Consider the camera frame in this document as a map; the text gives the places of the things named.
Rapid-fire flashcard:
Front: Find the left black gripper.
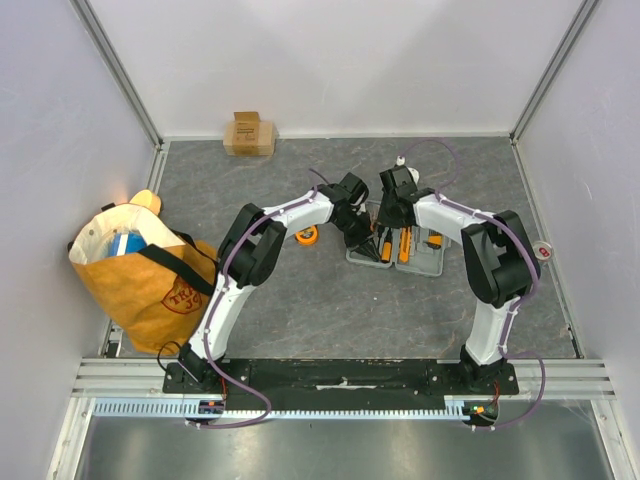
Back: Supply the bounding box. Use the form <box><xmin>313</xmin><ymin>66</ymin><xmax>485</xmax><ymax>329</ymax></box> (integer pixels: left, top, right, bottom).
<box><xmin>332</xmin><ymin>213</ymin><xmax>380</xmax><ymax>264</ymax></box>

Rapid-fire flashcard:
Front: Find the orange black screwdriver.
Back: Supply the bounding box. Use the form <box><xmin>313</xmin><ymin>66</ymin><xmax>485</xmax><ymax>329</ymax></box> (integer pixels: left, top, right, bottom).
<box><xmin>378</xmin><ymin>226</ymin><xmax>393</xmax><ymax>264</ymax></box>

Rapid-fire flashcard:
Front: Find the orange utility knife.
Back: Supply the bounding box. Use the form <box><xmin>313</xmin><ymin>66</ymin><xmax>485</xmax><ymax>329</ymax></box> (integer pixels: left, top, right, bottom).
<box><xmin>398</xmin><ymin>227</ymin><xmax>413</xmax><ymax>264</ymax></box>

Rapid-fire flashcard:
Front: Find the grey plastic tool case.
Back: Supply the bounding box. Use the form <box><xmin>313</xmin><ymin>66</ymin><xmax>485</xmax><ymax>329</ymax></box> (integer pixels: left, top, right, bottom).
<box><xmin>346</xmin><ymin>201</ymin><xmax>451</xmax><ymax>277</ymax></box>

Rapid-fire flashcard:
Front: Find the orange tape measure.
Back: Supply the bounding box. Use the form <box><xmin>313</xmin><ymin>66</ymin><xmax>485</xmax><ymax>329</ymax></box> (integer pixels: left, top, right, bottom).
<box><xmin>295</xmin><ymin>226</ymin><xmax>319</xmax><ymax>246</ymax></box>

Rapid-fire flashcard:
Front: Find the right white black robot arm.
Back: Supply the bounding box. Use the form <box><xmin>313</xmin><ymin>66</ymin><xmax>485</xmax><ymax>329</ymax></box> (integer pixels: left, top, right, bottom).
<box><xmin>378</xmin><ymin>165</ymin><xmax>540</xmax><ymax>394</ymax></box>

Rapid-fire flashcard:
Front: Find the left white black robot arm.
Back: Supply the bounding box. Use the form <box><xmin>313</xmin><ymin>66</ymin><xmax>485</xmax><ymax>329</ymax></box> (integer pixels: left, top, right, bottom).
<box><xmin>177</xmin><ymin>173</ymin><xmax>380</xmax><ymax>393</ymax></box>

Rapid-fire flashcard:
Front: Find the orange bit holder set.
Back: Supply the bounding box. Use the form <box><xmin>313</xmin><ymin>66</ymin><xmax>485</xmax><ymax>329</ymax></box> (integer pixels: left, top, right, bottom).
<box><xmin>425</xmin><ymin>231</ymin><xmax>444</xmax><ymax>250</ymax></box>

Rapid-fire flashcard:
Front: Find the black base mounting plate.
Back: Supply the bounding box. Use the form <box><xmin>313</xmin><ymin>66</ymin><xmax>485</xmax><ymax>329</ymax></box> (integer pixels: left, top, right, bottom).
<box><xmin>162</xmin><ymin>358</ymin><xmax>520</xmax><ymax>399</ymax></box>

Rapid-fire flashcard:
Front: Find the small cardboard box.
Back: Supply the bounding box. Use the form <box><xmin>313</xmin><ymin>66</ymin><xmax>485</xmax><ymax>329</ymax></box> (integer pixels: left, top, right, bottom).
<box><xmin>223</xmin><ymin>111</ymin><xmax>276</xmax><ymax>157</ymax></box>

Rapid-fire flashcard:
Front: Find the brown paper tote bag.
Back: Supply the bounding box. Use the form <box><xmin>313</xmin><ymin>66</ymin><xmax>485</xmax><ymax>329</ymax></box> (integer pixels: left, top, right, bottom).
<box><xmin>68</xmin><ymin>203</ymin><xmax>217</xmax><ymax>355</ymax></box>

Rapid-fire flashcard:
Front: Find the tan wooden object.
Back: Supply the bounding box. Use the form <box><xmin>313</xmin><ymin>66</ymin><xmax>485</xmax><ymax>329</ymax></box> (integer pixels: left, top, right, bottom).
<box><xmin>129</xmin><ymin>189</ymin><xmax>163</xmax><ymax>216</ymax></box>

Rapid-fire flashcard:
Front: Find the blue box in bag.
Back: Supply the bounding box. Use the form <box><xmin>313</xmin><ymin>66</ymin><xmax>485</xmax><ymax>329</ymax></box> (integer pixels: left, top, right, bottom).
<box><xmin>108</xmin><ymin>232</ymin><xmax>147</xmax><ymax>257</ymax></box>

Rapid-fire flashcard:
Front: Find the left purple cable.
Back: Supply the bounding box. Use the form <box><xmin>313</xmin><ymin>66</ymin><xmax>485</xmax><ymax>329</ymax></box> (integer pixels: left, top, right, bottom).
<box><xmin>185</xmin><ymin>168</ymin><xmax>331</xmax><ymax>431</ymax></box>

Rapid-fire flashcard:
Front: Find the purple cable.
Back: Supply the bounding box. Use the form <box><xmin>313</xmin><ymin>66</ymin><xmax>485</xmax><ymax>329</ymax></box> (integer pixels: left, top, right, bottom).
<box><xmin>402</xmin><ymin>138</ymin><xmax>547</xmax><ymax>431</ymax></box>
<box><xmin>185</xmin><ymin>168</ymin><xmax>331</xmax><ymax>431</ymax></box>

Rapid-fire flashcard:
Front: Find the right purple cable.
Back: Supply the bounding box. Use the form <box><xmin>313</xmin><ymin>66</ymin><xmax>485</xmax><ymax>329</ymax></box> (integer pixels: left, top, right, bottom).
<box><xmin>402</xmin><ymin>138</ymin><xmax>547</xmax><ymax>431</ymax></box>

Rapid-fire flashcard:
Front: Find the white slotted cable duct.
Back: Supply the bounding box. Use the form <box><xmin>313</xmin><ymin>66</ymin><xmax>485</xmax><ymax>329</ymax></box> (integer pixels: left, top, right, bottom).
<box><xmin>93</xmin><ymin>397</ymin><xmax>469</xmax><ymax>420</ymax></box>

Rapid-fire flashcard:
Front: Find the aluminium frame rail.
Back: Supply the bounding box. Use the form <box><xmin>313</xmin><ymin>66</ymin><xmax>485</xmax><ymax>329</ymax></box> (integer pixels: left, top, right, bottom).
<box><xmin>73</xmin><ymin>358</ymin><xmax>615</xmax><ymax>400</ymax></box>

